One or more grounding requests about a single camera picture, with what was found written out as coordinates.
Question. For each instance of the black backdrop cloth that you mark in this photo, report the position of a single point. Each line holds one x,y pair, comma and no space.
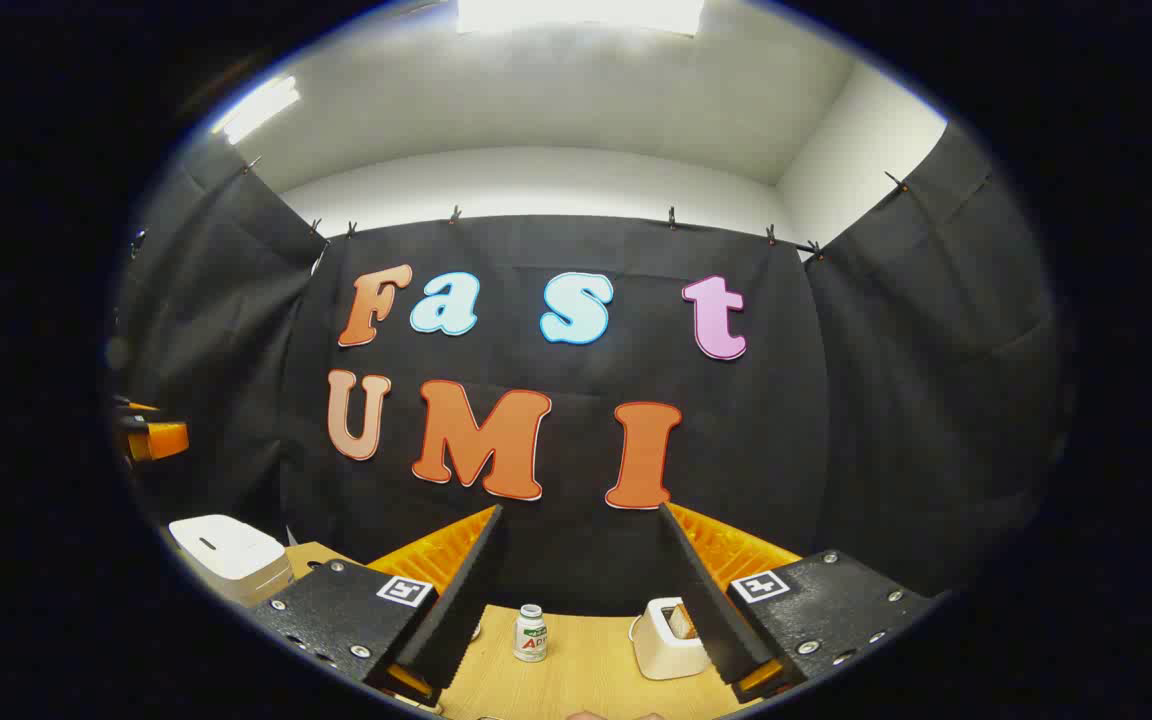
576,540

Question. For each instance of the white rice cooker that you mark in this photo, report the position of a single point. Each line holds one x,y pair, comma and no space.
226,550

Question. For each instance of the white toaster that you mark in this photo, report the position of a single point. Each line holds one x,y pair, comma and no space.
661,655

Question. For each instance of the white bottle green label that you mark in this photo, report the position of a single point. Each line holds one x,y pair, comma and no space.
530,640

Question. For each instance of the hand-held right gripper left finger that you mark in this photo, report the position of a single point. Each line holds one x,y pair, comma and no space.
456,610

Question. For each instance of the toasted bread slice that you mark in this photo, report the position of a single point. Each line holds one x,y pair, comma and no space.
680,622

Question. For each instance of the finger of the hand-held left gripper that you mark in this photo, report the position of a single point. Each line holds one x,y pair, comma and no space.
136,405
161,440

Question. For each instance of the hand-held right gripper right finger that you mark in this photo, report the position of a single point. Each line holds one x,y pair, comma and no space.
711,610

